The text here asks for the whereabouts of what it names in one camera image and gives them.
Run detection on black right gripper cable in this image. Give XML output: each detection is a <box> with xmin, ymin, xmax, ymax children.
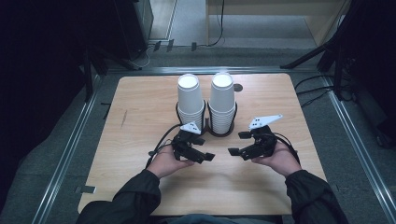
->
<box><xmin>273</xmin><ymin>132</ymin><xmax>302</xmax><ymax>166</ymax></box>

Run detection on person's right hand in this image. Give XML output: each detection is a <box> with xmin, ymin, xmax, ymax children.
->
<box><xmin>250</xmin><ymin>140</ymin><xmax>303</xmax><ymax>178</ymax></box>

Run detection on dark cabinet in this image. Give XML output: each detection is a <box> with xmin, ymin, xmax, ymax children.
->
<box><xmin>112</xmin><ymin>0</ymin><xmax>155</xmax><ymax>61</ymax></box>

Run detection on metal floor rail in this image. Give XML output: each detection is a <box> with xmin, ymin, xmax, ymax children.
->
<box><xmin>320</xmin><ymin>75</ymin><xmax>396</xmax><ymax>224</ymax></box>
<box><xmin>30</xmin><ymin>74</ymin><xmax>105</xmax><ymax>224</ymax></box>

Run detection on person's left hand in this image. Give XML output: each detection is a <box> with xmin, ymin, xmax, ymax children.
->
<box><xmin>146</xmin><ymin>144</ymin><xmax>196</xmax><ymax>179</ymax></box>

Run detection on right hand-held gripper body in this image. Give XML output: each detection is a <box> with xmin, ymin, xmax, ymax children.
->
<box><xmin>247</xmin><ymin>114</ymin><xmax>284</xmax><ymax>161</ymax></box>

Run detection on stack of white paper cups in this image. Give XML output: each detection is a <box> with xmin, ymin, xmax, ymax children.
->
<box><xmin>207</xmin><ymin>72</ymin><xmax>237</xmax><ymax>135</ymax></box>
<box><xmin>176</xmin><ymin>73</ymin><xmax>206</xmax><ymax>135</ymax></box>

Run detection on black hanging cable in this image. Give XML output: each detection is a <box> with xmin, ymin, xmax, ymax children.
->
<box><xmin>206</xmin><ymin>0</ymin><xmax>226</xmax><ymax>49</ymax></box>

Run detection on black wire cup holder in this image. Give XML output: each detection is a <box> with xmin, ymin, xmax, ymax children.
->
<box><xmin>175</xmin><ymin>99</ymin><xmax>208</xmax><ymax>135</ymax></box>
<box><xmin>205</xmin><ymin>100</ymin><xmax>238</xmax><ymax>138</ymax></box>

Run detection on black tripod stand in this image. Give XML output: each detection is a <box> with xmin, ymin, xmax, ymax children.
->
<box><xmin>279</xmin><ymin>0</ymin><xmax>396</xmax><ymax>102</ymax></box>

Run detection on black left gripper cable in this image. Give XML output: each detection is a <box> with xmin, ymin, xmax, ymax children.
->
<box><xmin>145</xmin><ymin>123</ymin><xmax>185</xmax><ymax>169</ymax></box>

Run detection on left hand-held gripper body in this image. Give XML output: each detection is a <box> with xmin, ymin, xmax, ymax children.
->
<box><xmin>171</xmin><ymin>121</ymin><xmax>203</xmax><ymax>162</ymax></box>

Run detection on light wooden furniture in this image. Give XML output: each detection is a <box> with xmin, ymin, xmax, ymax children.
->
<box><xmin>205</xmin><ymin>0</ymin><xmax>353</xmax><ymax>49</ymax></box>

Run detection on black metal stand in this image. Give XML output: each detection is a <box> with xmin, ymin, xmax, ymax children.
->
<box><xmin>81</xmin><ymin>46</ymin><xmax>144</xmax><ymax>103</ymax></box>

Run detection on black floor cables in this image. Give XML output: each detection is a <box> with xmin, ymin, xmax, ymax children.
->
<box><xmin>293</xmin><ymin>74</ymin><xmax>354</xmax><ymax>109</ymax></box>

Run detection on grey tape piece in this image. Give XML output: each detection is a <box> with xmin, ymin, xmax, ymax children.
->
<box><xmin>74</xmin><ymin>185</ymin><xmax>98</xmax><ymax>195</ymax></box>

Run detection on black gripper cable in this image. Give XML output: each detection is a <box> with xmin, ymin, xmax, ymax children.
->
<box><xmin>145</xmin><ymin>123</ymin><xmax>185</xmax><ymax>169</ymax></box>
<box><xmin>273</xmin><ymin>132</ymin><xmax>302</xmax><ymax>166</ymax></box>

